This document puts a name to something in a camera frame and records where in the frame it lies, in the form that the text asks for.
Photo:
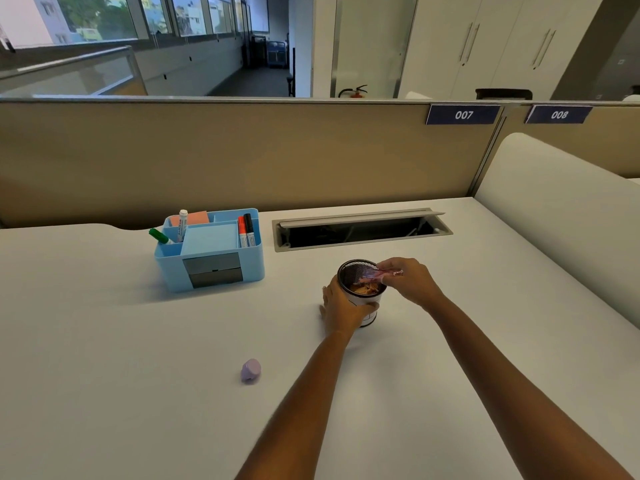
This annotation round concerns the white cabinet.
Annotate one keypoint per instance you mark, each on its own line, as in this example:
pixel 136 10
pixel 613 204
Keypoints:
pixel 505 39

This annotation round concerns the purple tube cap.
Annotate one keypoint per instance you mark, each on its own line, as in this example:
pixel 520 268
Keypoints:
pixel 251 371

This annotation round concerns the dark blue number sign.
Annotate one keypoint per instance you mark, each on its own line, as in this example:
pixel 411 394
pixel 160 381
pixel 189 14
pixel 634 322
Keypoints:
pixel 559 114
pixel 463 114

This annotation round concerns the red marker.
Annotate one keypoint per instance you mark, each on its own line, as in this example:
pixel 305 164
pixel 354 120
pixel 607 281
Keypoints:
pixel 241 229

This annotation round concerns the orange sticky note pad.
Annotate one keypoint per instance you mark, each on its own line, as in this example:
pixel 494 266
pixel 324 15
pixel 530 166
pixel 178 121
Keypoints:
pixel 197 217

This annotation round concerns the person's left forearm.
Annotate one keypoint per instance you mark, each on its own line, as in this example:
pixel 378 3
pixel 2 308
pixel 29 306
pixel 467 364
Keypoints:
pixel 300 414

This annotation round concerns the white marker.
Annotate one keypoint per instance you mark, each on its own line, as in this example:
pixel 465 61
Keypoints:
pixel 182 224

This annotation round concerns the person's left hand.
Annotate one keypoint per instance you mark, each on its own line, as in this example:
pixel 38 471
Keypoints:
pixel 342 314

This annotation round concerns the red fire extinguisher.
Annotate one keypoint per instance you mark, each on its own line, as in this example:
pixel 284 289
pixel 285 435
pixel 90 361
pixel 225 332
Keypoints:
pixel 356 93

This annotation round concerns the row of windows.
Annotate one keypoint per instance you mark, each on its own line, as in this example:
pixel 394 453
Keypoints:
pixel 95 17

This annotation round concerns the blue desk organizer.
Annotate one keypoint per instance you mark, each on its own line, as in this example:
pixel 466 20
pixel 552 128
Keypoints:
pixel 170 269

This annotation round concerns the frosted glass door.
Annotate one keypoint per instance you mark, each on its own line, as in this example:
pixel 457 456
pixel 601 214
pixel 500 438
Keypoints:
pixel 372 44

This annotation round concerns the beige desk partition panel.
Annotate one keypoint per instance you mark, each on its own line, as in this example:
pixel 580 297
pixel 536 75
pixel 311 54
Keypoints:
pixel 250 159
pixel 610 144

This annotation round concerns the small purple tube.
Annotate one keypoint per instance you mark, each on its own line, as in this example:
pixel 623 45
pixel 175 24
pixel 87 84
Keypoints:
pixel 372 273

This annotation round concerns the black marker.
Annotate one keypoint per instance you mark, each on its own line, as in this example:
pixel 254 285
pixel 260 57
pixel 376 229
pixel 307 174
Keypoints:
pixel 249 227

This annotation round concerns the person's right hand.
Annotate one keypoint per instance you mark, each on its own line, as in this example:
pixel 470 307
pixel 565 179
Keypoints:
pixel 415 284

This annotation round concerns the black mesh cup white label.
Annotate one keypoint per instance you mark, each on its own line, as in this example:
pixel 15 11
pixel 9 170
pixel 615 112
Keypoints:
pixel 370 317

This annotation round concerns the green marker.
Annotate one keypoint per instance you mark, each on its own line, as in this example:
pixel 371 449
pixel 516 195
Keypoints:
pixel 159 236

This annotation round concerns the low glass-topped partition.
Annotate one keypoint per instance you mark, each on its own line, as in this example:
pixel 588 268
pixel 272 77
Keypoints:
pixel 75 77

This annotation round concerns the black office chair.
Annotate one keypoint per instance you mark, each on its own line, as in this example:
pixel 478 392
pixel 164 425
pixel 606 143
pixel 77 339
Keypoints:
pixel 502 94

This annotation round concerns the blue sticky note pad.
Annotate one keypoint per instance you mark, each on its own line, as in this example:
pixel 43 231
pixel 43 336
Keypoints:
pixel 210 239

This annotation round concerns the person's right forearm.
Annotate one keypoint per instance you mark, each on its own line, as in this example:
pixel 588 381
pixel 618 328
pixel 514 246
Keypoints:
pixel 510 389

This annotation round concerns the blue cart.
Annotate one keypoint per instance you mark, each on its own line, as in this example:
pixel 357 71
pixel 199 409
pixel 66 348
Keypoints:
pixel 277 53

